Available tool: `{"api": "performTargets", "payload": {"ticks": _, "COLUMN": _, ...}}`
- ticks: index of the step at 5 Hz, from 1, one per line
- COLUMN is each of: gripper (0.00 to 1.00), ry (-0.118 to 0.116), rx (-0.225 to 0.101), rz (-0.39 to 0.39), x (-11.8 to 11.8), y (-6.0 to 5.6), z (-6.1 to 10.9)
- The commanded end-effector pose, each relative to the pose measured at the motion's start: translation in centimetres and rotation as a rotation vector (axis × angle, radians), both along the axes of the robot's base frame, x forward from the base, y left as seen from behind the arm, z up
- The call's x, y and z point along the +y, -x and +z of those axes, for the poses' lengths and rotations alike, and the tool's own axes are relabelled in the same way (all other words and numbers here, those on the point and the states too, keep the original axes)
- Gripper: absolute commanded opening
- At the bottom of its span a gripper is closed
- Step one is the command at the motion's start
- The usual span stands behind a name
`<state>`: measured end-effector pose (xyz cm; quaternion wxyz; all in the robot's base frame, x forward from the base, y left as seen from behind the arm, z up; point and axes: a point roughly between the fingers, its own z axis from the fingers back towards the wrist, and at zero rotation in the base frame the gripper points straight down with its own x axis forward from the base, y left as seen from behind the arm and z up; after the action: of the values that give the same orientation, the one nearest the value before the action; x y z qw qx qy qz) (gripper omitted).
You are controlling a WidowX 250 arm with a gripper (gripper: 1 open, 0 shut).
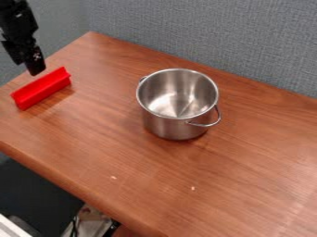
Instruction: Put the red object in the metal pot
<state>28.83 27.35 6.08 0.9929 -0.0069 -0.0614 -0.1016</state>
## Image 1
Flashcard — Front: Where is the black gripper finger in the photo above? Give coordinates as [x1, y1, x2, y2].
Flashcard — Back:
[22, 44, 45, 76]
[1, 41, 24, 65]

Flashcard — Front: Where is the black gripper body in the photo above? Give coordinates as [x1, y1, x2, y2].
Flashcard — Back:
[0, 0, 38, 44]

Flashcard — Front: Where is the red rectangular block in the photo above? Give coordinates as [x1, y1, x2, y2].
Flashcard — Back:
[9, 67, 70, 110]

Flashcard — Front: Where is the stainless steel pot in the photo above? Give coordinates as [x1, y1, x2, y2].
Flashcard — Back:
[136, 69, 222, 141]

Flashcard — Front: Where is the white object at corner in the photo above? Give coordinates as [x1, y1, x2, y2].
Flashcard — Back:
[0, 214, 32, 237]

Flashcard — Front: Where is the grey table leg bracket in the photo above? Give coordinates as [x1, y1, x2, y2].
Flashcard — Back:
[60, 204, 120, 237]

